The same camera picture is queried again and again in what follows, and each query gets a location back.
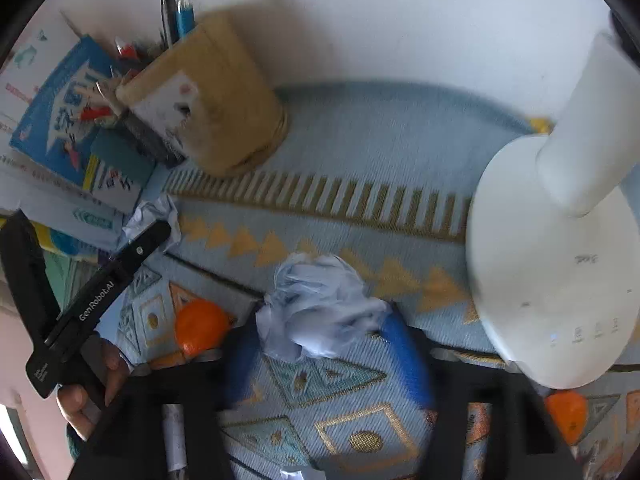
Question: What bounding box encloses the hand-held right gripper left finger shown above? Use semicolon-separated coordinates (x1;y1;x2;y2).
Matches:
67;320;267;480

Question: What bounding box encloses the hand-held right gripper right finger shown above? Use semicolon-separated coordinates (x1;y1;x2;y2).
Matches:
377;300;586;480

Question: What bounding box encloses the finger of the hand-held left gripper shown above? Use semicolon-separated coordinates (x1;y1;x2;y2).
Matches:
107;221;172;281
0;209;62;346

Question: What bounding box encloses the white paper ball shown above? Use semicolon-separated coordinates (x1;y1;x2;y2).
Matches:
121;195;182;253
255;253;393;363

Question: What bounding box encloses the person's left hand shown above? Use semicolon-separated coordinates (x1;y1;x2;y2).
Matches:
56;337;135;442

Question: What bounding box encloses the yellow and blue book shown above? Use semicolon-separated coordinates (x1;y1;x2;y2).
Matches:
27;220;101;260

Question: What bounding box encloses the orange fruit left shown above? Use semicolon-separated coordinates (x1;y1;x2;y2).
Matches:
175;299;234;357

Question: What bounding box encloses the teal small notebook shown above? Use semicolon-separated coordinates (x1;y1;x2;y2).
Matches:
82;129;157;217

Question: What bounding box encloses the white cylinder tube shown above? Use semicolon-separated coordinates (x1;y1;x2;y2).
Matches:
161;404;189;472

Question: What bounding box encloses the black flat case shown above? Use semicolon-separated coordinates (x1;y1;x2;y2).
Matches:
119;109;187;169

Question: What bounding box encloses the white paper scrap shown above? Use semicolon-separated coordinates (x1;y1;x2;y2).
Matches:
281;466;327;480

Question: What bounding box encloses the blue illustrated book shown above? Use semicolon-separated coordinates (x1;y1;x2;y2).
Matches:
9;34;132;192

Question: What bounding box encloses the wooden pen holder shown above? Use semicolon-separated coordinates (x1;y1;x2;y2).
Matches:
116;10;290;177

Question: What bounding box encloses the white desk lamp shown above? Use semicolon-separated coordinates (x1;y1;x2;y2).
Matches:
465;32;640;391

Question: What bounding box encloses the red and white pen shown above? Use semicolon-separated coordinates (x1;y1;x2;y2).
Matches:
114;37;147;62

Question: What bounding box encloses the blue patterned woven mat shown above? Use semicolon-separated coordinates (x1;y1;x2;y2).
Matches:
95;80;640;480

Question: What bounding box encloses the dark pen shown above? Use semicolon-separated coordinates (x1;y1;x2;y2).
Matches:
159;0;174;47

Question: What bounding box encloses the blue pen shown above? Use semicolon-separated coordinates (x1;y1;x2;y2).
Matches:
175;0;197;42

